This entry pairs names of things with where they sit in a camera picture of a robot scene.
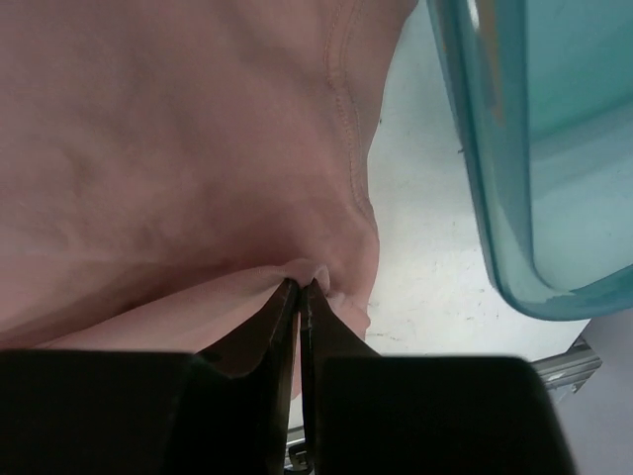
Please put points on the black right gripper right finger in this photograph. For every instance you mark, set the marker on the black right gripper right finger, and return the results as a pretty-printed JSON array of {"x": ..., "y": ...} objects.
[{"x": 365, "y": 413}]

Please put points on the teal transparent plastic bin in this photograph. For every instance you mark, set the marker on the teal transparent plastic bin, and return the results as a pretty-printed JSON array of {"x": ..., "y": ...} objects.
[{"x": 541, "y": 96}]

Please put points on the dusty pink t shirt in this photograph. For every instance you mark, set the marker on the dusty pink t shirt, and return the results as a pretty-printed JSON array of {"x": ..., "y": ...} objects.
[{"x": 165, "y": 165}]

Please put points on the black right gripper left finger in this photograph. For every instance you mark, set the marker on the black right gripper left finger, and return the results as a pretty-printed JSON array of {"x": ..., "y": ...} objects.
[{"x": 222, "y": 410}]

